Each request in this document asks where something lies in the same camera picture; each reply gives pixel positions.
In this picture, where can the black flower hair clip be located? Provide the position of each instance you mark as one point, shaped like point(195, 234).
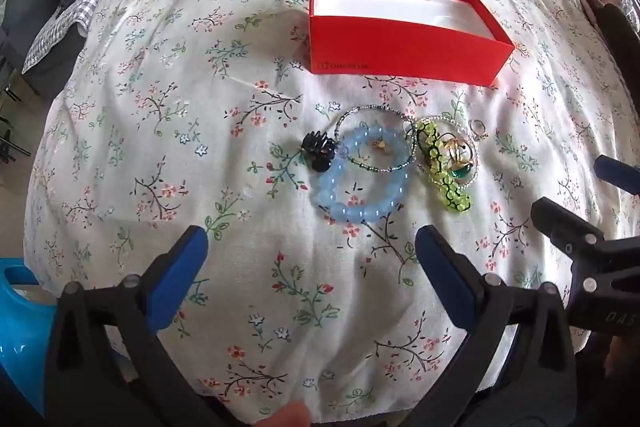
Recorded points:
point(320, 147)

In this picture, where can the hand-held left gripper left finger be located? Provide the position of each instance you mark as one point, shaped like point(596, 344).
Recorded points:
point(182, 277)

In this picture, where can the blue plastic container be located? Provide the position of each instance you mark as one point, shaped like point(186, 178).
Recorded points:
point(25, 332)

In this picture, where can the floral bedsheet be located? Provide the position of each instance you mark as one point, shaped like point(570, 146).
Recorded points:
point(200, 57)

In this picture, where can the checkered sheet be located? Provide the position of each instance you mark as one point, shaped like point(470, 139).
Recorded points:
point(60, 32)

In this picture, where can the person's left hand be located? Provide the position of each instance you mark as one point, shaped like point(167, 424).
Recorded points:
point(290, 416)

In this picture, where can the grey chair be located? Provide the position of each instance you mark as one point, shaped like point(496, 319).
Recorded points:
point(30, 7)

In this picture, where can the dark cloth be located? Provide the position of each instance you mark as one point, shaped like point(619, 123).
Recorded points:
point(615, 27)

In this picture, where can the red cardboard box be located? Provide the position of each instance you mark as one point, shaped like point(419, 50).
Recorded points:
point(400, 52)

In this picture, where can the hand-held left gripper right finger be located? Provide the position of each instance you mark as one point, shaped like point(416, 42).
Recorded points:
point(445, 272)

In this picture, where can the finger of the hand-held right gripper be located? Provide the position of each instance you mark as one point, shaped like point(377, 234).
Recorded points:
point(560, 227)
point(615, 172)

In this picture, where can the small gold earring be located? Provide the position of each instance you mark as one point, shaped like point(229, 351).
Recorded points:
point(382, 146)

